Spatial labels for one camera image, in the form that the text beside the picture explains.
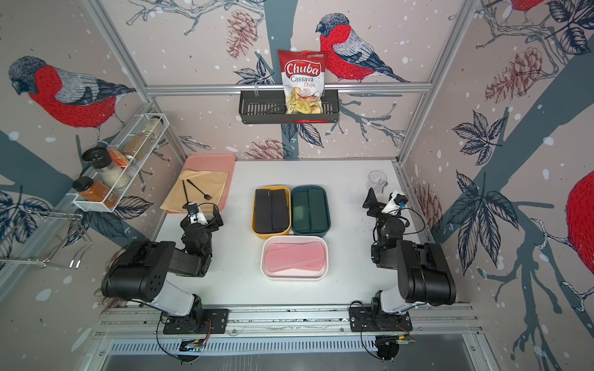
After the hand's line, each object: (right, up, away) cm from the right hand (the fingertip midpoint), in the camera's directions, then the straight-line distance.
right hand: (378, 188), depth 85 cm
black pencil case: (-46, -10, +10) cm, 48 cm away
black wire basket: (-44, +34, +9) cm, 56 cm away
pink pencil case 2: (-38, -25, -2) cm, 46 cm away
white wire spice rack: (-87, +10, -14) cm, 88 cm away
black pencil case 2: (-38, -13, +7) cm, 41 cm away
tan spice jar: (-86, +15, -8) cm, 88 cm away
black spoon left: (-82, -8, +17) cm, 85 cm away
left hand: (-67, -7, +4) cm, 68 cm away
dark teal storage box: (-26, -10, +10) cm, 29 cm away
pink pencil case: (-24, -28, -2) cm, 37 cm away
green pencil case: (-30, -11, +11) cm, 34 cm away
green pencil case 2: (-22, -12, +9) cm, 26 cm away
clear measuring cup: (+7, +3, +23) cm, 24 cm away
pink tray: (-76, +13, +37) cm, 86 cm away
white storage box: (-32, -21, +4) cm, 38 cm away
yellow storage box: (-43, -19, +4) cm, 47 cm away
